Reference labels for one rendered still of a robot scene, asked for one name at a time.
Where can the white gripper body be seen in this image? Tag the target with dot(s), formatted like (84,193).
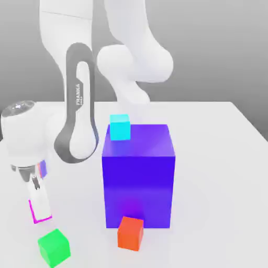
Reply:
(40,204)

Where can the small magenta cube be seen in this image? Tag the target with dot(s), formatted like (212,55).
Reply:
(31,211)

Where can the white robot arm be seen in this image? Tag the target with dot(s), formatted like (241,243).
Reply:
(79,25)

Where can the small green cube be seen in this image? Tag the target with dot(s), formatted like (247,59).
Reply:
(54,248)

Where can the small red cube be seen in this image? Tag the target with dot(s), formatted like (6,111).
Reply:
(130,234)

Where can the small cyan cube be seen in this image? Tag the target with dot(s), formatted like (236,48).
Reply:
(119,128)

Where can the large blue box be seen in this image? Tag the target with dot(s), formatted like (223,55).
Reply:
(138,180)

